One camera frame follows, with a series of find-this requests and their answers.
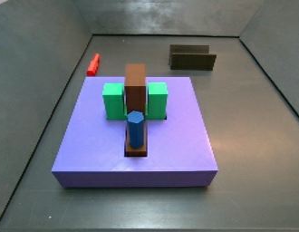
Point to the red peg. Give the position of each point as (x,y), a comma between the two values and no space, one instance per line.
(93,65)

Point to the purple base board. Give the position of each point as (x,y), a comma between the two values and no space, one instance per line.
(180,159)

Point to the blue hexagonal peg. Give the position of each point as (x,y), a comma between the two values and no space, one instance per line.
(135,119)

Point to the right green block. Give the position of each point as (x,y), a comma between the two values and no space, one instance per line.
(158,97)

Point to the green block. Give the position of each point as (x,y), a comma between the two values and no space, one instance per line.
(158,97)
(113,101)

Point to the brown T-shaped block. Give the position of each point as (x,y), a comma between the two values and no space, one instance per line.
(135,90)

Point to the left green block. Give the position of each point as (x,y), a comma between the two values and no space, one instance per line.
(113,101)

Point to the black angled holder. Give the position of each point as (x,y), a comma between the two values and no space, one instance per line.
(191,57)

